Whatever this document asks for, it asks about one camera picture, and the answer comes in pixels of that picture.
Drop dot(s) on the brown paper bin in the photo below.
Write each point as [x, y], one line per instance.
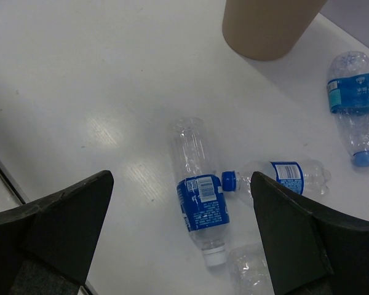
[266, 30]

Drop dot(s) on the clear bottle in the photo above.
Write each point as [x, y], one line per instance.
[199, 190]

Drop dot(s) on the bottle near bin, blue label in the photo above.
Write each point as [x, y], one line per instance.
[348, 98]

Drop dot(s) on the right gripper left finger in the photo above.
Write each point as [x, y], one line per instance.
[47, 245]

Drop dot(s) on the small bottle, blue cap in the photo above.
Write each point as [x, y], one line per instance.
[306, 177]

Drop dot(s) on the green label bottle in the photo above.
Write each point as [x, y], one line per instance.
[248, 270]

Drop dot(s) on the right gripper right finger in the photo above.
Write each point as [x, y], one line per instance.
[309, 247]

